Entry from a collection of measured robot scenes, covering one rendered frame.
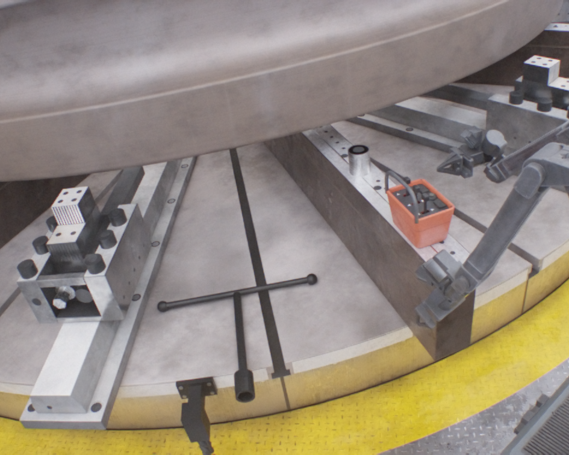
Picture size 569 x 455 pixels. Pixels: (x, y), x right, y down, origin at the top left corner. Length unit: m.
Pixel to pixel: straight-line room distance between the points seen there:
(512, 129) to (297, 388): 1.50
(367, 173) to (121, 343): 1.11
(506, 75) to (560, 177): 2.75
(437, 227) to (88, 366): 1.23
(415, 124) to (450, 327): 1.56
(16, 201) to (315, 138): 1.62
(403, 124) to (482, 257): 1.97
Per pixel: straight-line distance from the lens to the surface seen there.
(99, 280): 1.94
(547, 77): 2.67
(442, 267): 1.40
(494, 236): 1.23
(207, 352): 2.03
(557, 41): 3.69
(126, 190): 2.53
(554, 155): 1.08
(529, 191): 1.09
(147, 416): 2.23
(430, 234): 1.71
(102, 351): 2.06
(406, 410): 2.17
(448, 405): 2.19
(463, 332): 1.88
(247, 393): 1.89
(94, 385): 2.01
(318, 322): 2.04
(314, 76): 2.03
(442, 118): 3.02
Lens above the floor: 1.78
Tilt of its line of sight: 35 degrees down
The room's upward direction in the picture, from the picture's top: 11 degrees counter-clockwise
